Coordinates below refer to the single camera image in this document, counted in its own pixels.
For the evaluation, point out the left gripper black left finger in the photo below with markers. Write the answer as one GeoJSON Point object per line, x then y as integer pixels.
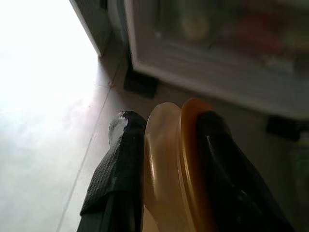
{"type": "Point", "coordinates": [120, 169]}

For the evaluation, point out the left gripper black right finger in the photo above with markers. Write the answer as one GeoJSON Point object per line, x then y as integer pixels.
{"type": "Point", "coordinates": [229, 181]}

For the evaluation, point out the glass door display fridge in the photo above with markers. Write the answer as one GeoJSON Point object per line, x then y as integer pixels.
{"type": "Point", "coordinates": [193, 48]}

